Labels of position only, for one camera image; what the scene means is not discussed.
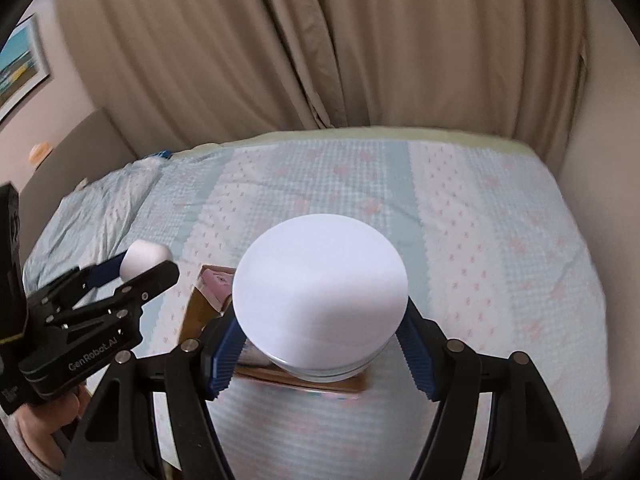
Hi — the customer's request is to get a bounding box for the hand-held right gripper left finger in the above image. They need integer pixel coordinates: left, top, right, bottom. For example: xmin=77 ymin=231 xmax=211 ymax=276
xmin=62 ymin=310 xmax=246 ymax=480

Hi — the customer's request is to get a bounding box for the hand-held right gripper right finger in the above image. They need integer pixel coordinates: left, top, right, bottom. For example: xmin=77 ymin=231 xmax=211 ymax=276
xmin=397 ymin=296 xmax=583 ymax=480

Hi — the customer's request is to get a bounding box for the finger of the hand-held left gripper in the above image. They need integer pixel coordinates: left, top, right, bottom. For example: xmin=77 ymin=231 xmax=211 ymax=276
xmin=49 ymin=259 xmax=180 ymax=327
xmin=29 ymin=255 xmax=126 ymax=307

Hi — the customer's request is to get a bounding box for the white earbud case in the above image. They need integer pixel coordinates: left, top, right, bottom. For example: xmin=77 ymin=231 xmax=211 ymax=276
xmin=121 ymin=240 xmax=172 ymax=280

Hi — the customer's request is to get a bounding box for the cardboard box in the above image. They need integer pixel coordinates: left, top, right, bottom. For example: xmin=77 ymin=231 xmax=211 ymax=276
xmin=179 ymin=264 xmax=371 ymax=401

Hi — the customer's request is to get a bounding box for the glass jar with white lid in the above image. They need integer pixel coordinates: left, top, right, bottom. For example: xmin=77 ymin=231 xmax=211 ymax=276
xmin=231 ymin=214 xmax=410 ymax=382

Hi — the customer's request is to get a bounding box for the person's left hand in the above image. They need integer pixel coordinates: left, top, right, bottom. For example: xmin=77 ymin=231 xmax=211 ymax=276
xmin=15 ymin=385 xmax=84 ymax=461

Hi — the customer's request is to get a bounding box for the pink packet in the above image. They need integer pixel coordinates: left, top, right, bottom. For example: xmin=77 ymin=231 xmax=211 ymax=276
xmin=200 ymin=269 xmax=237 ymax=313

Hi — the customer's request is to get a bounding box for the grey headboard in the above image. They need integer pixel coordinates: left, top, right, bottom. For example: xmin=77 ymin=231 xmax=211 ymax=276
xmin=0 ymin=107 xmax=139 ymax=221

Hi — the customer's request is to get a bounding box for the beige curtain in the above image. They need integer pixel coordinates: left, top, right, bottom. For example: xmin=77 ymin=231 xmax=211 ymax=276
xmin=52 ymin=0 xmax=592 ymax=161

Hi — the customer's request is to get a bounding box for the framed wall picture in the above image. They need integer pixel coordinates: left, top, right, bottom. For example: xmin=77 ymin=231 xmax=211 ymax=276
xmin=0 ymin=14 xmax=52 ymax=122

